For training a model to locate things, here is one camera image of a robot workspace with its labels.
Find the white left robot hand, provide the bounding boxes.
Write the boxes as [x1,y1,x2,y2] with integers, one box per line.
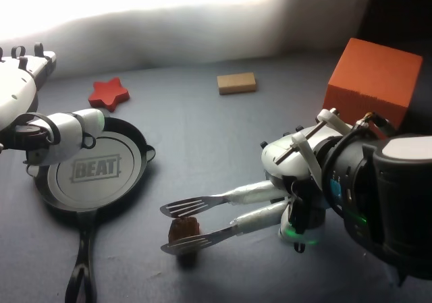
[0,42,106,167]

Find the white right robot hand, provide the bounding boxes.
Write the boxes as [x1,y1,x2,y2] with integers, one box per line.
[260,124,338,254]

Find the metal tongs with white-wrapped handles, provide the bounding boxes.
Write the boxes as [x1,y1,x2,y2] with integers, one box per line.
[159,180,291,256]

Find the brown toy meat chunk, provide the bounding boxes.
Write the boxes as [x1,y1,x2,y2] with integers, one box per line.
[167,217,200,256]

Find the black cast iron pan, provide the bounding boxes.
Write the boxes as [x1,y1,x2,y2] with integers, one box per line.
[26,116,157,303]

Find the tan wooden rectangular block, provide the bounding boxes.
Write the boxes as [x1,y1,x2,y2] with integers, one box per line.
[217,72,257,96]

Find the red star block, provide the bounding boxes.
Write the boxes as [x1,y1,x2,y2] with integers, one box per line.
[88,77,130,113]

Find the large orange block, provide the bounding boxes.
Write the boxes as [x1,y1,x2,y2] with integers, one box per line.
[323,37,423,130]

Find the white backdrop cloth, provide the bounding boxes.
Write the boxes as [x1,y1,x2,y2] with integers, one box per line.
[0,0,377,80]

